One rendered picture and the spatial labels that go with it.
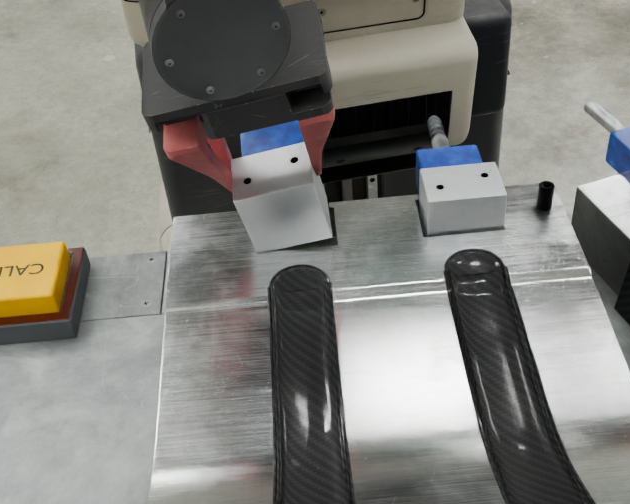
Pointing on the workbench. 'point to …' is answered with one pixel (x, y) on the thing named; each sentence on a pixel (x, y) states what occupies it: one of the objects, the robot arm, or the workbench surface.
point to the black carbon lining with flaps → (510, 363)
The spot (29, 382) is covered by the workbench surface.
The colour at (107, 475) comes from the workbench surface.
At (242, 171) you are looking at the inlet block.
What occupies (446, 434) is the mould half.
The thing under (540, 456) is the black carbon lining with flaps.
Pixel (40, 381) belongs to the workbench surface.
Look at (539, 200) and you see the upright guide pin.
